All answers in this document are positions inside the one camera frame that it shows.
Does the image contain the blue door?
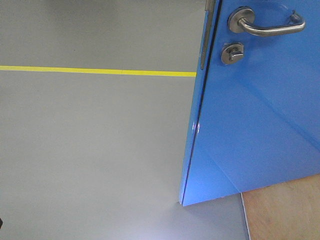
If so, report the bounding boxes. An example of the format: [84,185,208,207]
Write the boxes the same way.
[179,0,320,206]

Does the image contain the metal door latch plate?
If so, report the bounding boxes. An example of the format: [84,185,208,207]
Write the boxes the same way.
[200,0,216,70]

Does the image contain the silver thumb-turn lock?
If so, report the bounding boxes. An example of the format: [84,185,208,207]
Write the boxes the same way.
[220,42,245,65]

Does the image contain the plywood base platform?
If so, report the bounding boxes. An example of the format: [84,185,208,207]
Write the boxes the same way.
[241,175,320,240]

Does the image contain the silver door lever handle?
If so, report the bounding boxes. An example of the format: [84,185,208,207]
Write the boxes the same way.
[227,6,306,37]

